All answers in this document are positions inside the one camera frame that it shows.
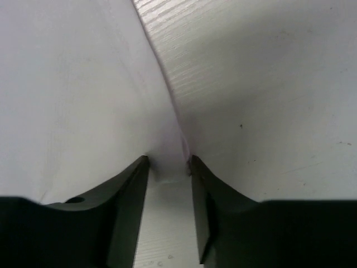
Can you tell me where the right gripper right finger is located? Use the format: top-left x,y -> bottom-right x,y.
190,156 -> 356,267

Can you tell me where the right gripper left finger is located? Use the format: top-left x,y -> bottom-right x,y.
1,156 -> 150,267

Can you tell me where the white t shirt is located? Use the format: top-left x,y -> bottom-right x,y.
1,1 -> 189,204

